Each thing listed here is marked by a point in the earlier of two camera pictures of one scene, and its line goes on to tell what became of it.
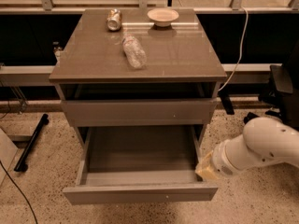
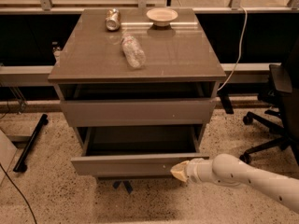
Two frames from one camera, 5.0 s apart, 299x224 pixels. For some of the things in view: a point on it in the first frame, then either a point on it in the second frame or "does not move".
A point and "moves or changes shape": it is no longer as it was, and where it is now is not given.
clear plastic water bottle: x=135 y=51 does not move
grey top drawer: x=138 y=112 does not move
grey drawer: x=138 y=163 moves or changes shape
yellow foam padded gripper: x=221 y=163 → x=192 y=171
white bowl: x=163 y=17 does not move
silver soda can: x=114 y=20 does not move
